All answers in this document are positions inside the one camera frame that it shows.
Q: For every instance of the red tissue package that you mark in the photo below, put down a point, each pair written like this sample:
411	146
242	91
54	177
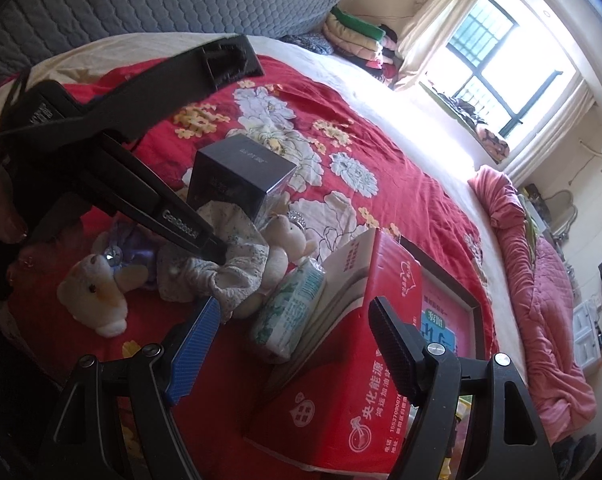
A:
361	360

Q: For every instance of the small beige teddy bear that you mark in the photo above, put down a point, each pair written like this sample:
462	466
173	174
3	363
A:
286	235

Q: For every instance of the purple tulle hair ornament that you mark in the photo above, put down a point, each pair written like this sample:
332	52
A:
131	250

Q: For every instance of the person's left hand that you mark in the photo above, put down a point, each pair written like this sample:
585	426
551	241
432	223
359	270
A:
3	210

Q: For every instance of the dark patterned pillow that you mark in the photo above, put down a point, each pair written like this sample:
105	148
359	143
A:
308	44

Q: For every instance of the white floral scrunchie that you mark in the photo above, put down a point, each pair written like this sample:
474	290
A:
231	280

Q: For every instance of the stack of folded clothes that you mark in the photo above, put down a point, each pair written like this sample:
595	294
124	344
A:
356	40

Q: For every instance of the red floral blanket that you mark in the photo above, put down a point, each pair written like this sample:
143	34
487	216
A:
406	160

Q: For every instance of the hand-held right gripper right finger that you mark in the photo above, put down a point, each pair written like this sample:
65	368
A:
392	355

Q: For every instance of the green white tissue pack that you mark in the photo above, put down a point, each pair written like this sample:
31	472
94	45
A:
291	305

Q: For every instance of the cluttered dresser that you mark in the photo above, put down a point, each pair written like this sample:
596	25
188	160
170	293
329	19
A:
541	210

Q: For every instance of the grey quilted headboard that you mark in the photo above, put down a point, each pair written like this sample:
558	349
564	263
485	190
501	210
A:
156	0

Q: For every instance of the clothes on window sill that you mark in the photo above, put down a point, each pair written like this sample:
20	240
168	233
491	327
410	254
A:
476	120

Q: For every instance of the framed pink book tray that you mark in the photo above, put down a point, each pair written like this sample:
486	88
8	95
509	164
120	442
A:
473	310

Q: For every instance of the ornate vanity mirror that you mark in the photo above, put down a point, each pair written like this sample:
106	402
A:
566	210

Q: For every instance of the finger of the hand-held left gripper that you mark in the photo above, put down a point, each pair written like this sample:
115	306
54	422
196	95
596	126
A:
176	215

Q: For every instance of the barred window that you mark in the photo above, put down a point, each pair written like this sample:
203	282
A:
501	60

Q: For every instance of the black square box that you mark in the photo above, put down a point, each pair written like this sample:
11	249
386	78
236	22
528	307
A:
241	170

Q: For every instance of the cream curtain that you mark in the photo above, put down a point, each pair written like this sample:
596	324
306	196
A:
556	125
446	15

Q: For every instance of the pink quilt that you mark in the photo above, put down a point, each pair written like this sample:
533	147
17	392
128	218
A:
546	285

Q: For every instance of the pink children's book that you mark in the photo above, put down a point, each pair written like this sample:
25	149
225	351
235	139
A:
446	320

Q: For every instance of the white teddy bear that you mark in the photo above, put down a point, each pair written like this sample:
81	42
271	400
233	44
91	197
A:
91	295

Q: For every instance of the bed with cream sheet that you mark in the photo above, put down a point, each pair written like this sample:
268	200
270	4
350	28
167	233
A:
381	85

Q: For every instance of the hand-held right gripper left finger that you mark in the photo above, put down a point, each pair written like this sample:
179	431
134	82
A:
193	347

